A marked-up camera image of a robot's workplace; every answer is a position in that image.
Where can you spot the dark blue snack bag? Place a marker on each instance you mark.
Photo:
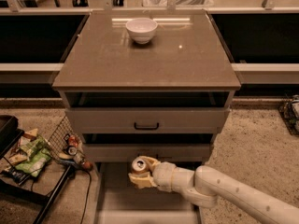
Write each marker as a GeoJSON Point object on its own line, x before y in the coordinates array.
{"type": "Point", "coordinates": [17, 176]}

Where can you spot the grey drawer cabinet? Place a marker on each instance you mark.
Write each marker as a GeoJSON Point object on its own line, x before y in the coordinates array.
{"type": "Point", "coordinates": [183, 66]}

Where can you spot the middle drawer with black handle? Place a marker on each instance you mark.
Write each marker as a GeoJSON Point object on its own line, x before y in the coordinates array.
{"type": "Point", "coordinates": [126, 153]}

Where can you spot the white ceramic bowl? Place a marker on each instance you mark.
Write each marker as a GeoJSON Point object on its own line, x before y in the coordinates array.
{"type": "Point", "coordinates": [141, 30]}

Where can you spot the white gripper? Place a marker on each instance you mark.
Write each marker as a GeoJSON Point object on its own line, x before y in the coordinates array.
{"type": "Point", "coordinates": [163, 175]}

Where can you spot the orange soda can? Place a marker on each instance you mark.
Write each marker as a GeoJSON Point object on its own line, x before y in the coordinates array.
{"type": "Point", "coordinates": [139, 166]}

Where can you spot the open bottom drawer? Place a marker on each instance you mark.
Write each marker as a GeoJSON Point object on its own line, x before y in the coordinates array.
{"type": "Point", "coordinates": [119, 202]}

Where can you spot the drawer with black handle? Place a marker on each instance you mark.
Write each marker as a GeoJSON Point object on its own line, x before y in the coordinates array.
{"type": "Point", "coordinates": [147, 120]}
{"type": "Point", "coordinates": [126, 153]}

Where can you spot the top drawer with black handle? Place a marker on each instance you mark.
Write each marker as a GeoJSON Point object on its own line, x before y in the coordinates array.
{"type": "Point", "coordinates": [147, 120]}

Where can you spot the green snack bag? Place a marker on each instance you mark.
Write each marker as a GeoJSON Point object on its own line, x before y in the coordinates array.
{"type": "Point", "coordinates": [37, 155]}

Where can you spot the red soda can in basket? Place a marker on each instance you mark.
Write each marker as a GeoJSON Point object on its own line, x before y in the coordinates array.
{"type": "Point", "coordinates": [72, 141]}

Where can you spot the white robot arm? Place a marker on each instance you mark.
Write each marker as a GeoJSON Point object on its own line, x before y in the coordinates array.
{"type": "Point", "coordinates": [205, 185]}

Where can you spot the wire mesh basket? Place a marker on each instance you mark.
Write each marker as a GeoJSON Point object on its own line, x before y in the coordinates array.
{"type": "Point", "coordinates": [62, 152]}

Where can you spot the clear plastic tray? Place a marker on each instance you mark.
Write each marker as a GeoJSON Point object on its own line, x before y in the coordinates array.
{"type": "Point", "coordinates": [179, 3]}

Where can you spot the black stand frame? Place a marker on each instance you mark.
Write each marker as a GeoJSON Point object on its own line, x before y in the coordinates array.
{"type": "Point", "coordinates": [10, 134]}

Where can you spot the wire basket at right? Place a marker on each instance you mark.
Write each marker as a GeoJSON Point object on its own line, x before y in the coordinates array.
{"type": "Point", "coordinates": [289, 111]}

